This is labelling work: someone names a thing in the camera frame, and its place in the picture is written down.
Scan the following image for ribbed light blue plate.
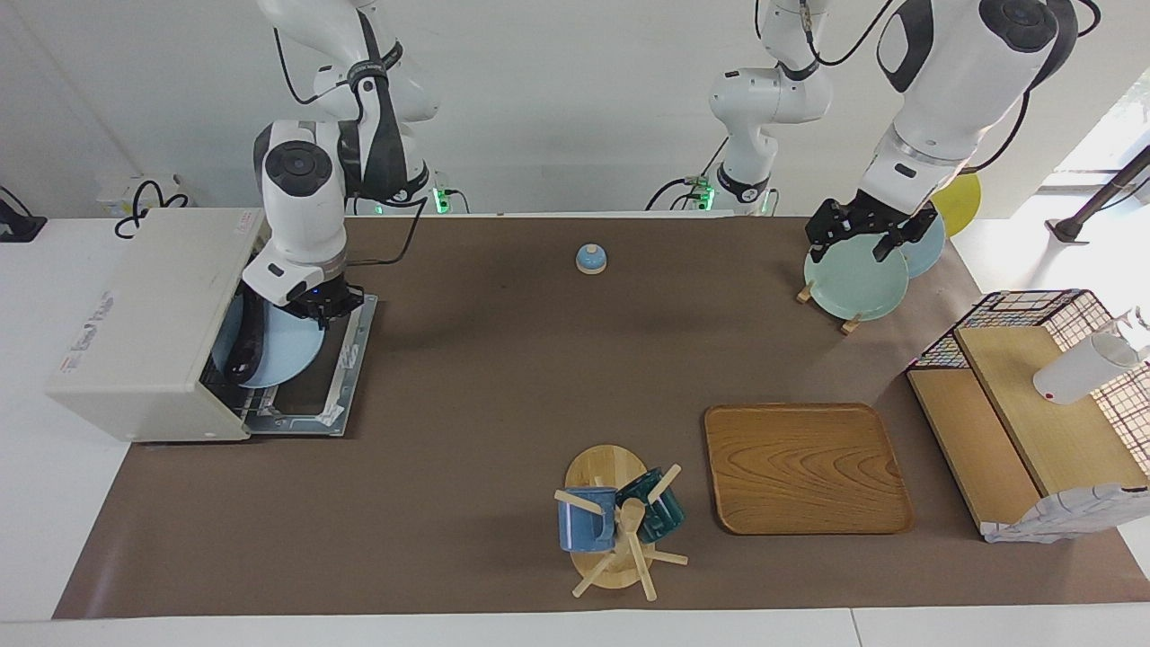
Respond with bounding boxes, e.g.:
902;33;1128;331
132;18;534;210
210;291;327;390

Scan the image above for glass oven door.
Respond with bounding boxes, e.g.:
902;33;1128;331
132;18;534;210
244;292;379;439

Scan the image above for dark purple eggplant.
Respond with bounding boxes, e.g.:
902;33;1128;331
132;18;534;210
222;296;271;388

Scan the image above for beige toaster oven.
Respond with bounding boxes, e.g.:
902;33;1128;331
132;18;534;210
46;208;272;444

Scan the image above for smooth light blue plate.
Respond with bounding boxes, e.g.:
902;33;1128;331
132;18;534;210
898;216;948;280

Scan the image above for pale green plate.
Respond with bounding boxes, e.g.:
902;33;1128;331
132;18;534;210
802;232;911;323

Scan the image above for wooden dish rack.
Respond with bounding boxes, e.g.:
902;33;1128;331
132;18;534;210
796;279;864;337

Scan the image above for yellow plate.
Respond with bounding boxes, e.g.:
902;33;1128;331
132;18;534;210
930;172;984;238

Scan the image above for brown table mat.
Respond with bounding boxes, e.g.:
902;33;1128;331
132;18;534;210
51;215;1150;622

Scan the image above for black stand pole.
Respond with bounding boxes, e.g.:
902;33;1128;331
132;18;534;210
1046;144;1150;246

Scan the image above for white cylindrical object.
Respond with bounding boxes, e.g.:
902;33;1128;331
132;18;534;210
1031;306;1150;406

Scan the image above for wooden two-tier shelf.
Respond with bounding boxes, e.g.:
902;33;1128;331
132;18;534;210
907;324;1150;532

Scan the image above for white power strip box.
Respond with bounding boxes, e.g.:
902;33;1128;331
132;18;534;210
96;173;195;219

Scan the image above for rectangular wooden tray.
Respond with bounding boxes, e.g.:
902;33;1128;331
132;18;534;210
703;403;916;537

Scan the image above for bamboo mug tree stand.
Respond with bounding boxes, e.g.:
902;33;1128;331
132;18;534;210
553;443;691;602

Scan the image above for black clamp device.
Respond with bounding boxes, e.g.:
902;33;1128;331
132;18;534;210
0;185;49;244

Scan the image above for dark green mug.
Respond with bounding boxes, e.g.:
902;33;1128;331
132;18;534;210
615;467;687;545

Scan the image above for blue mug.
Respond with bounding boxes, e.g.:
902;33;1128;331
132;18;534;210
557;486;620;554

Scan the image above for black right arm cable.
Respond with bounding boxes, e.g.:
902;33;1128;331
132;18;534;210
271;25;429;269

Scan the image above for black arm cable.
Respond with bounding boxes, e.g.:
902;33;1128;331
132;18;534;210
753;0;1102;177
271;25;429;269

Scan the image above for metal oven wire rack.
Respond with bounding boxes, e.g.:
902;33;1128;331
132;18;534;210
203;364;275;424

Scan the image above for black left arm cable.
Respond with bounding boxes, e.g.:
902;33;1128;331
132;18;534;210
753;0;1102;177

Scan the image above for black base power cable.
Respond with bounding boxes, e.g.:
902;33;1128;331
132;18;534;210
646;133;730;213

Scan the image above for black coiled cable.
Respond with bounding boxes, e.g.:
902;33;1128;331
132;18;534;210
113;179;192;240

